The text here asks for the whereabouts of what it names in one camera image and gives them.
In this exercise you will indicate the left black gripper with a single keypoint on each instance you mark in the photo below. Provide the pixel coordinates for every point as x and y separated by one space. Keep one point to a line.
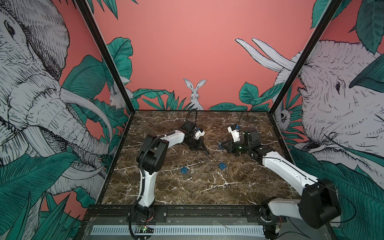
200 143

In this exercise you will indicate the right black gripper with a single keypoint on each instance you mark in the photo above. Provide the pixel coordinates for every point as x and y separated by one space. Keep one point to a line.
231 149

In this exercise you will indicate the blue padlock front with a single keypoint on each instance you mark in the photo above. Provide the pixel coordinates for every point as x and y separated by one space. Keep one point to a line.
184 170

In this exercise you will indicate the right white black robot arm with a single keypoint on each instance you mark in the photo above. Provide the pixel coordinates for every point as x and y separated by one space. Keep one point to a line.
318 203

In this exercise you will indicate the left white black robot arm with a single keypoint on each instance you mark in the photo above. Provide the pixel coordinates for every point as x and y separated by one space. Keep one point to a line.
152 155

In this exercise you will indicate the small green circuit board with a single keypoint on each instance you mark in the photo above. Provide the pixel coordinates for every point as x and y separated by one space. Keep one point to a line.
145 229

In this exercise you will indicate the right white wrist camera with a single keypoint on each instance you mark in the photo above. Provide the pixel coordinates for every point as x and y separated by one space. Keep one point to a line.
234 130

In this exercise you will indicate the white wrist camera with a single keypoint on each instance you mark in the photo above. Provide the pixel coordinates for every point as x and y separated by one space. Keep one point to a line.
199 133
234 130

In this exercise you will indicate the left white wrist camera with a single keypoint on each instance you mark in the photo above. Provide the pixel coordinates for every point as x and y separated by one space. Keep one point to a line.
199 133

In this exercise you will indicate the black front mounting rail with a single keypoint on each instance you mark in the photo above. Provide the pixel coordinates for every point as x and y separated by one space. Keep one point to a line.
252 213

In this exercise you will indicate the white slotted cable duct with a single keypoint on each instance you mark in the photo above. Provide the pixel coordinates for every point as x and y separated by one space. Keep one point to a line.
178 230

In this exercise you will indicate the left black frame post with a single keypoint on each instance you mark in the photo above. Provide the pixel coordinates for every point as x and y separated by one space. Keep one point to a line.
99 40

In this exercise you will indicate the black frame post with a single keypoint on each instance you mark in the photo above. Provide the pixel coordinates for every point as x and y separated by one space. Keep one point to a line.
307 51
99 40

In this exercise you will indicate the right black frame post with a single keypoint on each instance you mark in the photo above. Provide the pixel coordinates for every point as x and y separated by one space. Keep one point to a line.
307 51

